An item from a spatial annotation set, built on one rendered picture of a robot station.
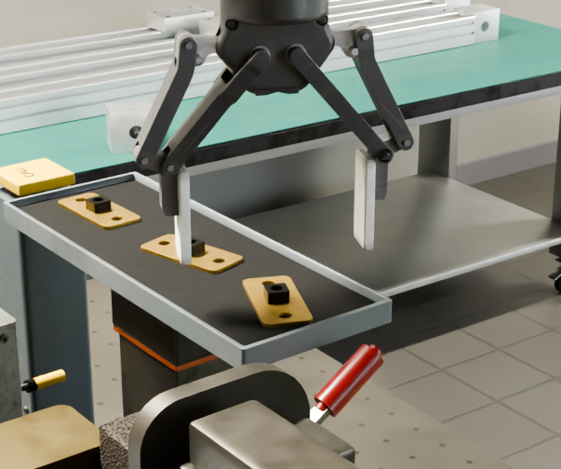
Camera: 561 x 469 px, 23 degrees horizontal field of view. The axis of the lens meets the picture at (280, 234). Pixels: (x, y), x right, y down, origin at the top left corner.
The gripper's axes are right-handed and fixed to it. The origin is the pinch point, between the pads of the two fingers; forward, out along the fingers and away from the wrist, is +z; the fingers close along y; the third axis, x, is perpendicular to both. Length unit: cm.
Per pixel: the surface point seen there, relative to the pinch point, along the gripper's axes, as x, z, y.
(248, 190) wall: -296, 104, -55
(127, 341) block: -12.5, 13.6, 10.0
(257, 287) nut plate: -2.5, 5.1, 0.8
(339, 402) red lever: 10.5, 8.5, -2.3
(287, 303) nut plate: 1.0, 5.1, -0.8
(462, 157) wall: -331, 111, -137
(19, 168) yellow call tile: -35.7, 5.4, 17.6
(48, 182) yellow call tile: -32.1, 5.8, 15.0
